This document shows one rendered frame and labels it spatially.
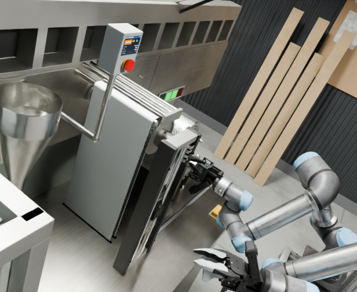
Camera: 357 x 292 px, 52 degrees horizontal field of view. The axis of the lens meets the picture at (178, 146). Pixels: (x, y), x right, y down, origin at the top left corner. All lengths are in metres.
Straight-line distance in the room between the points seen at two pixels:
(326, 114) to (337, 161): 0.52
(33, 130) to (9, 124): 0.05
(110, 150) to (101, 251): 0.38
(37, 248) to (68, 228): 0.94
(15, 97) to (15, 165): 0.15
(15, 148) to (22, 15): 0.37
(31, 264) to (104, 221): 0.89
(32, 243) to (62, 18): 0.79
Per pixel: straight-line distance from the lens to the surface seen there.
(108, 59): 0.85
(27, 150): 0.85
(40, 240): 0.49
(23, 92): 0.92
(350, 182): 4.32
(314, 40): 3.79
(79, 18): 1.19
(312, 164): 1.56
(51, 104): 0.90
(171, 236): 1.53
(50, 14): 1.11
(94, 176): 1.33
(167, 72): 1.79
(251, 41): 4.18
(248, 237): 1.48
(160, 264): 1.42
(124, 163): 1.21
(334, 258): 1.23
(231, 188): 1.51
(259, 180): 3.90
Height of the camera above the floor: 1.94
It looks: 30 degrees down
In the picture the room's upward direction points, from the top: 23 degrees clockwise
